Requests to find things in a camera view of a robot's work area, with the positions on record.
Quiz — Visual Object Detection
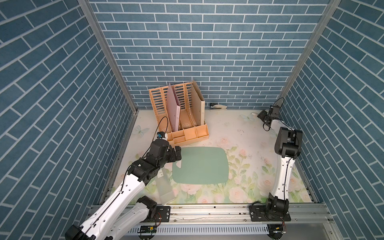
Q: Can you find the green cutting board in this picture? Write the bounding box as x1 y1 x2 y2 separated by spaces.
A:
172 147 229 185

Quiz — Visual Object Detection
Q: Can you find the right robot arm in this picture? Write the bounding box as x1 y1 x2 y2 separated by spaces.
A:
258 105 303 221

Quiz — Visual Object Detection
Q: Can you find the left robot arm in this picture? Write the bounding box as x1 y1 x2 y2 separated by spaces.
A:
65 139 182 240

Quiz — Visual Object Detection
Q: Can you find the left circuit board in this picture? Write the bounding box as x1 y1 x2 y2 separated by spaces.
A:
138 226 158 240

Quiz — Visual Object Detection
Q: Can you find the circuit board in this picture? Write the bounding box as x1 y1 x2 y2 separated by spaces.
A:
267 224 284 240
138 226 158 240

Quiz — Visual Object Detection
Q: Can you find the right circuit board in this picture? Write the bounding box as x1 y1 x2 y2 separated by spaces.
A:
267 224 284 240

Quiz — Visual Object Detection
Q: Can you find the orange file organizer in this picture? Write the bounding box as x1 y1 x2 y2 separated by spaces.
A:
149 81 209 146

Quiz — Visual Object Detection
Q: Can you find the pink folder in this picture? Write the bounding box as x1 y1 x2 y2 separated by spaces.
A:
166 84 181 132

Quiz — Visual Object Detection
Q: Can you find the black white stapler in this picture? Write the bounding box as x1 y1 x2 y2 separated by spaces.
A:
210 103 227 110

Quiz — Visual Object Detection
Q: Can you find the beige folder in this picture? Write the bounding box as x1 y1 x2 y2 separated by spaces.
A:
191 81 205 126

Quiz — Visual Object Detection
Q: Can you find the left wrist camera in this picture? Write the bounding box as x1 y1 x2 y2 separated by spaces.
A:
157 132 168 140

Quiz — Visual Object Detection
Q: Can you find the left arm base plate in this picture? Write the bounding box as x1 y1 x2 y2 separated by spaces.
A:
146 206 171 224

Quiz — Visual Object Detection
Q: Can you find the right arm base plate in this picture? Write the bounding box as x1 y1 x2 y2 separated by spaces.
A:
249 205 292 222

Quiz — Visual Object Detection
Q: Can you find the aluminium rail frame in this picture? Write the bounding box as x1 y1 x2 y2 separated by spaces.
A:
124 203 342 240

